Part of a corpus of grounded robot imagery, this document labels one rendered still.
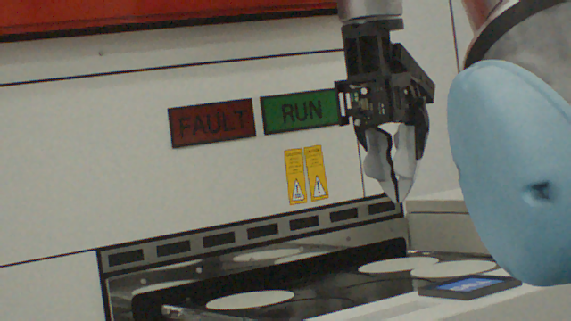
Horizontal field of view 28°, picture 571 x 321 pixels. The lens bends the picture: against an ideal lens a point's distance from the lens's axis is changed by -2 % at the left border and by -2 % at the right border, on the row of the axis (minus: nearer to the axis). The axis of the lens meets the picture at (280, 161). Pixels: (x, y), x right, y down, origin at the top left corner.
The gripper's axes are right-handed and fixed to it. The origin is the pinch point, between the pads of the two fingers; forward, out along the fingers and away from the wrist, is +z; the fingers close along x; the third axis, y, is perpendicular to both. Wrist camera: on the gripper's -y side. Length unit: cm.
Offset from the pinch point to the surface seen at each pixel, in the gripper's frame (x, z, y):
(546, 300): 29, 3, 46
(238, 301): -14.2, 9.2, 16.1
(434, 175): -72, 20, -207
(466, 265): 7.1, 9.3, -0.2
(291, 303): -6.8, 9.2, 17.7
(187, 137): -22.3, -9.3, 9.2
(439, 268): 4.4, 9.2, 1.4
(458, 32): -64, -22, -223
